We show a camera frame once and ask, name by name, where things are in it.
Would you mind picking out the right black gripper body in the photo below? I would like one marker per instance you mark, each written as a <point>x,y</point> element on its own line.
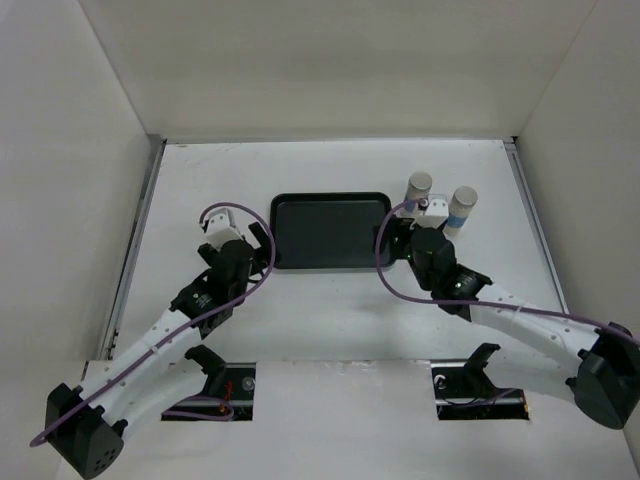
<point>401,228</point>

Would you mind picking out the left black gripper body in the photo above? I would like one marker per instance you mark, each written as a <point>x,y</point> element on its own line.
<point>208,251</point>

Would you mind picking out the blue-label grey-cap shaker bottle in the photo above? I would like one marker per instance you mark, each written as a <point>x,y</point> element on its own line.
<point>462,203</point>

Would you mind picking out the purple-label grey-cap shaker bottle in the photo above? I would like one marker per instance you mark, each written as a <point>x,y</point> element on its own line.
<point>416,195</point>

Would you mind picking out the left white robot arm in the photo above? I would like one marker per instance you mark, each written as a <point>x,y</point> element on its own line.
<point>89,424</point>

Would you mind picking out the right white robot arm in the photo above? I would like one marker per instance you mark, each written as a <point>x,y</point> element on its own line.
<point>591,365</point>

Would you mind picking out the black plastic tray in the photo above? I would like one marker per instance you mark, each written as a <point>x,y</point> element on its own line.
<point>314,231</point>

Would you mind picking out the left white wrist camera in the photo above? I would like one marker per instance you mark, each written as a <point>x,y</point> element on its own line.
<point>219,228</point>

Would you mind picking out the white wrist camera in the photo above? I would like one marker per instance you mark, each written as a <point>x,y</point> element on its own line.
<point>219,228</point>
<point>436,213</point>

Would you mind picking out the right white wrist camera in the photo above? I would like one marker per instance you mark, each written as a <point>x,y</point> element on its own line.
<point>436,213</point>

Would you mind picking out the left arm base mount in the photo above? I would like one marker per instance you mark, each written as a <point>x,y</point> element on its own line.
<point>226,396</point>

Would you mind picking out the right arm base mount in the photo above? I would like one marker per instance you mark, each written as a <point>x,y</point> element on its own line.
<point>463,391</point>

